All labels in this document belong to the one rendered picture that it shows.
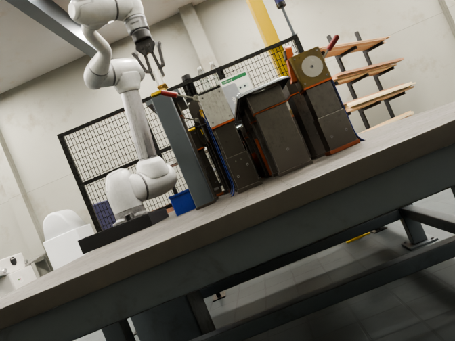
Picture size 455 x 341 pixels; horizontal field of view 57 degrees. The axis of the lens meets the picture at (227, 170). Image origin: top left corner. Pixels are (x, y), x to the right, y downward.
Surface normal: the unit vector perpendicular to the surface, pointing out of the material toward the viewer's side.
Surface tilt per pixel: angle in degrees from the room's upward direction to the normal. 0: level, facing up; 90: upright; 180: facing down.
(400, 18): 90
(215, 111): 90
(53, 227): 90
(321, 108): 90
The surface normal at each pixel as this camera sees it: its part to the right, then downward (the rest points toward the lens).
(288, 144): 0.00, -0.02
